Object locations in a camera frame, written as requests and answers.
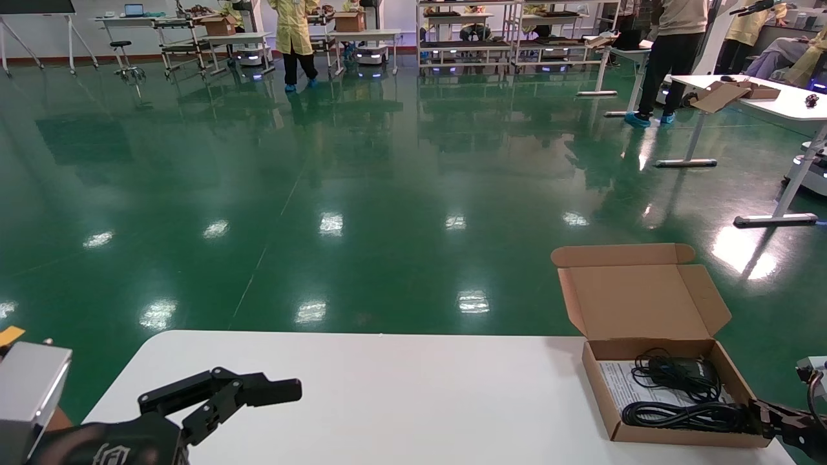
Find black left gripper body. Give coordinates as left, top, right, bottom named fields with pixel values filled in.
left=26, top=412, right=189, bottom=465

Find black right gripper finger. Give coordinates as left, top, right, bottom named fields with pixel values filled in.
left=749, top=400, right=799, bottom=426
left=759, top=420, right=799, bottom=446

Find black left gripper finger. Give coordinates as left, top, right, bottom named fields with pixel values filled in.
left=138, top=367, right=303, bottom=448

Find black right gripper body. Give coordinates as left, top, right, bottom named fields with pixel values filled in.
left=795, top=413, right=827, bottom=460

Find brown cardboard storage box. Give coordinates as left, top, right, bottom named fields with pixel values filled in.
left=550, top=243, right=774, bottom=449

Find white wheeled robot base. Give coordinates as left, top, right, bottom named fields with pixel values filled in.
left=231, top=45, right=267, bottom=70
left=354, top=43, right=391, bottom=67

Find open flat cardboard box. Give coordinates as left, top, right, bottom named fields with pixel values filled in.
left=686, top=80, right=781, bottom=115

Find white printed paper manual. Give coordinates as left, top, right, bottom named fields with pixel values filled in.
left=598, top=360, right=734, bottom=414

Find white robot with column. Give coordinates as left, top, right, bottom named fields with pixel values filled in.
left=780, top=141, right=827, bottom=198

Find large white desk grey feet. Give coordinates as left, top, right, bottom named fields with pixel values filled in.
left=654, top=73, right=827, bottom=229

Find seated person grey trousers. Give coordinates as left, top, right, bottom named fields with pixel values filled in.
left=743, top=29, right=827, bottom=88

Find white table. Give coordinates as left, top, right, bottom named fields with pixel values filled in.
left=328, top=28, right=403, bottom=77
left=204, top=31, right=277, bottom=77

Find person in yellow coat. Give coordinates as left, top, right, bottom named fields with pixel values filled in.
left=270, top=0, right=321, bottom=93
left=725, top=2, right=788, bottom=75

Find person beige top black trousers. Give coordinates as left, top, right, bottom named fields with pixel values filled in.
left=625, top=0, right=711, bottom=127

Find tall white robot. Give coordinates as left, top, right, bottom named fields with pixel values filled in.
left=658, top=0, right=742, bottom=107

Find dark grey counter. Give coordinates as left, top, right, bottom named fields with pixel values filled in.
left=716, top=5, right=827, bottom=73

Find black round stool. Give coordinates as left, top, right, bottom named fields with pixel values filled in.
left=109, top=40, right=147, bottom=85

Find metal shelving rack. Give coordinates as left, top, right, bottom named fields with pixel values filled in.
left=415, top=0, right=523, bottom=73
left=514, top=0, right=622, bottom=72

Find black open laptop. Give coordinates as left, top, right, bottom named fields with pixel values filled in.
left=614, top=29, right=653, bottom=51

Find distant black robot gripper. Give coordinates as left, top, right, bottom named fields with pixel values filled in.
left=729, top=0, right=776, bottom=17

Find crouching person yellow coat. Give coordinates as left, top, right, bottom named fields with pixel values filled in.
left=460, top=5, right=493, bottom=41

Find dark board on metal stand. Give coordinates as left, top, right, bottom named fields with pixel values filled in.
left=0, top=0, right=101, bottom=78

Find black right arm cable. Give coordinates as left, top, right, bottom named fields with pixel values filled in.
left=806, top=369, right=827, bottom=430

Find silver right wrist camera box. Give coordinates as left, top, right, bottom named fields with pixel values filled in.
left=796, top=355, right=827, bottom=388

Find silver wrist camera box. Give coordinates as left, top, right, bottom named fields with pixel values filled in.
left=796, top=355, right=827, bottom=388
left=0, top=341, right=73, bottom=465

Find coiled black power cord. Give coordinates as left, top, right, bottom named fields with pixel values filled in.
left=622, top=400, right=757, bottom=432

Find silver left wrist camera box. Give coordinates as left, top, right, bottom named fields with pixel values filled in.
left=0, top=341, right=73, bottom=465

